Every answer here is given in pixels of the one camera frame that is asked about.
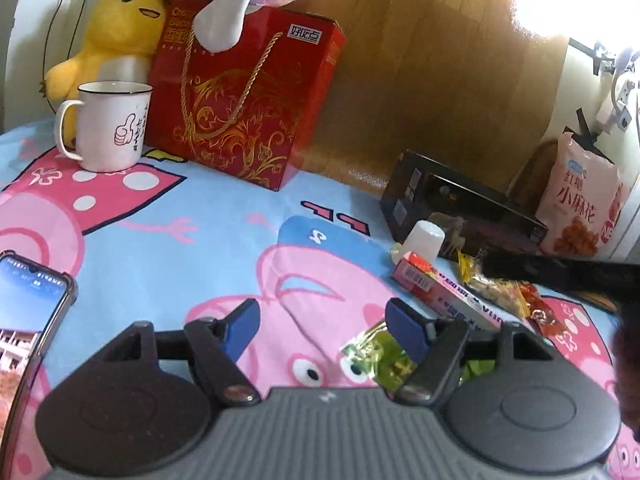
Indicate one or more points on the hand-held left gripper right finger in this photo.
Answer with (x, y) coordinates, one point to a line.
(405, 330)

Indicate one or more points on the smartphone in clear case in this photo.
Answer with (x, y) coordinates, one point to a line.
(25, 320)

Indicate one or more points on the pink snack bag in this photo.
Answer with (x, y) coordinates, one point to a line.
(575, 200)

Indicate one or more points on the white enamel mug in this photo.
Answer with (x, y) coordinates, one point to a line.
(107, 130)

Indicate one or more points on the yellow clear nut packet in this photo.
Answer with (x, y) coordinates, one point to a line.
(492, 290)

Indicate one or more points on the wooden headboard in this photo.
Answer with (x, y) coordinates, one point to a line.
(425, 60)

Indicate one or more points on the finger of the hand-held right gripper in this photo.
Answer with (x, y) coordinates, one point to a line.
(525, 267)

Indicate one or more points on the printed cartoon blanket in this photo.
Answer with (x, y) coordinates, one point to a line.
(165, 240)

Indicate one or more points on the pink rectangular box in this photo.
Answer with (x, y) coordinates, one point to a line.
(440, 290)

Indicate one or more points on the pastel plush toy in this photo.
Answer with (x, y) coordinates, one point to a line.
(225, 15)

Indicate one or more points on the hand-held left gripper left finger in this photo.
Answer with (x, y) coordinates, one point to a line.
(242, 325)

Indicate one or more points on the black metal bracket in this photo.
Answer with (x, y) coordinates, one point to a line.
(597, 57)

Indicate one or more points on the red candy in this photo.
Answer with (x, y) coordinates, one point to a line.
(542, 315)

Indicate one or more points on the black sheep print box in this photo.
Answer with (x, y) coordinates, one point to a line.
(450, 195)

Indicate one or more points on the white charger plug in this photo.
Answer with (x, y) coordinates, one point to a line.
(617, 110)

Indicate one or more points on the yellow duck plush toy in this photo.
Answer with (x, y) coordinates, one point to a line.
(120, 20)

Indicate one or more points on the shiny green candy packet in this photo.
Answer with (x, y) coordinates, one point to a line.
(380, 360)

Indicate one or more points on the red gift box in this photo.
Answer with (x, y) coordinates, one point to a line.
(240, 110)

